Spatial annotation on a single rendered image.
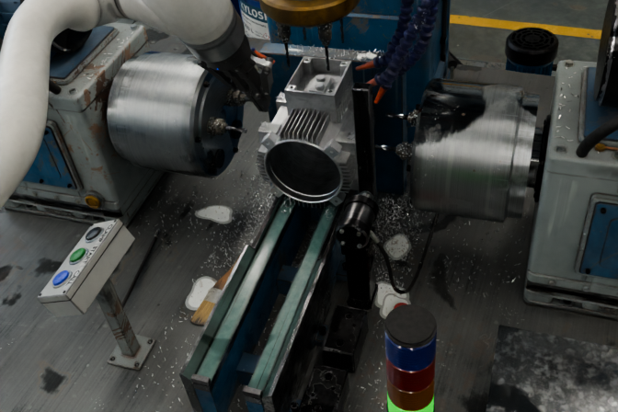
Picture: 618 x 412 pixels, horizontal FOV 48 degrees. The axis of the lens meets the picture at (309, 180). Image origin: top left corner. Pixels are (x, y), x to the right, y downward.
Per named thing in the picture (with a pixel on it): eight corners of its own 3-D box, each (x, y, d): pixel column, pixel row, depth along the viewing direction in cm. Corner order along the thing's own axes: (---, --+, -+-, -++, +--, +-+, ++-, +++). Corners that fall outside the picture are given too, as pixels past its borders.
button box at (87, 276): (108, 243, 125) (90, 222, 123) (136, 238, 122) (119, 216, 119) (55, 318, 114) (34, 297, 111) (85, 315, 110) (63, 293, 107)
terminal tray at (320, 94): (305, 85, 144) (302, 56, 140) (355, 91, 141) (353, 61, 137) (286, 120, 136) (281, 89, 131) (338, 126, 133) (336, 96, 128)
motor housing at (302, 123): (294, 141, 156) (284, 69, 143) (377, 152, 150) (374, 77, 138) (263, 201, 142) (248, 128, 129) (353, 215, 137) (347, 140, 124)
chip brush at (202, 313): (239, 249, 149) (238, 246, 149) (259, 255, 148) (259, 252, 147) (189, 323, 136) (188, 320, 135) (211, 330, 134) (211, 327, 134)
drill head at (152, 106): (129, 114, 171) (98, 23, 154) (267, 131, 160) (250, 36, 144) (74, 181, 154) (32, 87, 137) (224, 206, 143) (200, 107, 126)
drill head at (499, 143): (394, 148, 151) (393, 48, 135) (596, 173, 140) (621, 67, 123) (366, 229, 134) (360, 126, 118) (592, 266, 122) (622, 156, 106)
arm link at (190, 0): (250, -8, 98) (171, -25, 102) (209, -82, 84) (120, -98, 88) (221, 58, 96) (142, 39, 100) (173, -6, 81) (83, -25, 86)
